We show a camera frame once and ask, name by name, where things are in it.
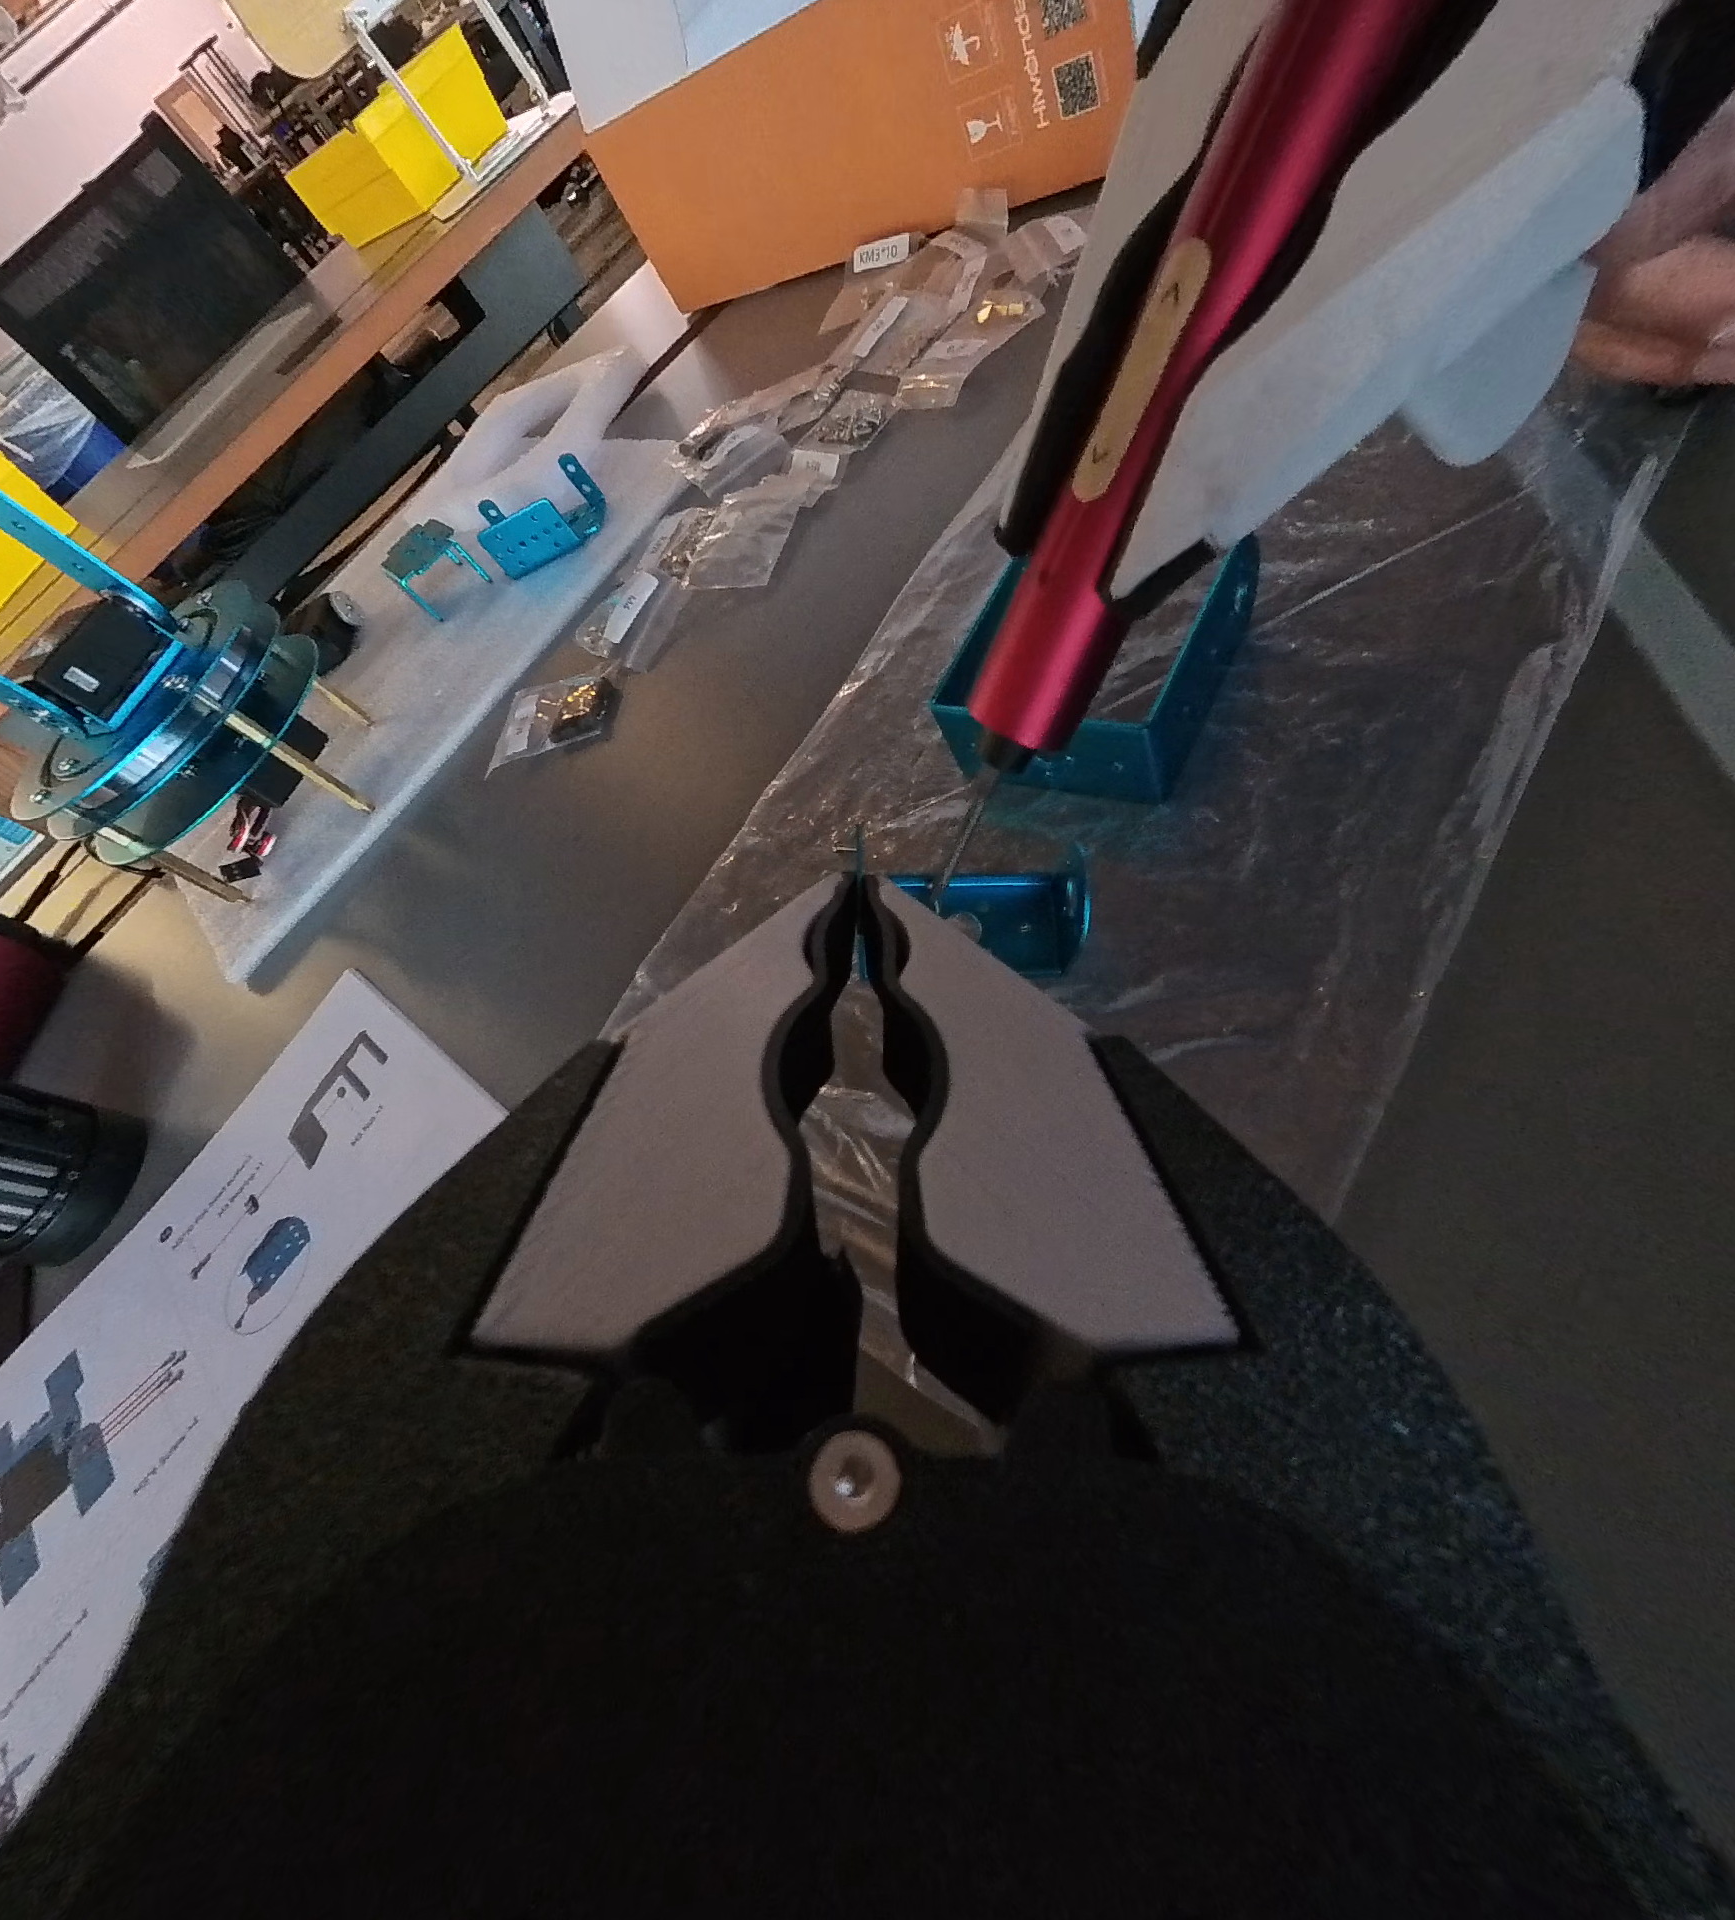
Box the orange and white cardboard box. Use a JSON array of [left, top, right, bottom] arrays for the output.
[[567, 0, 1157, 318]]

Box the teal perforated bracket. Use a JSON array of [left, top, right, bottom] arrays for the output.
[[379, 516, 497, 628]]

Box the white foam ring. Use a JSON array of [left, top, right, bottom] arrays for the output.
[[459, 353, 647, 501]]

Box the blue flat plate bracket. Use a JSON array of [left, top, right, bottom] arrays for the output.
[[473, 450, 613, 584]]

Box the white instruction manual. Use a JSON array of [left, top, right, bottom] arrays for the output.
[[0, 966, 509, 1920]]

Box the pile of small screw bags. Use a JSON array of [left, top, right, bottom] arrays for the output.
[[483, 186, 1097, 782]]

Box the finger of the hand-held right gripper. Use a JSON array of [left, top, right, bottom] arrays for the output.
[[993, 0, 1265, 559], [1107, 0, 1671, 619]]

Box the long-legged blue U bracket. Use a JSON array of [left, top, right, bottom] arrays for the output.
[[931, 533, 1261, 811]]

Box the white foam sheet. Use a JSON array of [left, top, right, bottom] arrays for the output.
[[183, 434, 749, 992]]

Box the pale wood panel on stand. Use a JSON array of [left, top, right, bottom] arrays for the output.
[[221, 0, 579, 191]]

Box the black mesh equipment case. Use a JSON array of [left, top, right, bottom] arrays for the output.
[[0, 113, 317, 449]]

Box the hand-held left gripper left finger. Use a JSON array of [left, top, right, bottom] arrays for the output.
[[465, 874, 849, 1348]]

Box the red electric screwdriver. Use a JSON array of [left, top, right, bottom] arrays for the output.
[[957, 0, 1409, 890]]

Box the short-legged blue U bracket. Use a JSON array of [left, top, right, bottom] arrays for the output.
[[867, 843, 1093, 984]]

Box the clear plastic bag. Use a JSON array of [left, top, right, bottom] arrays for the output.
[[603, 353, 1703, 1210]]

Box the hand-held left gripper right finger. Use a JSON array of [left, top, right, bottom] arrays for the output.
[[873, 874, 1243, 1350]]

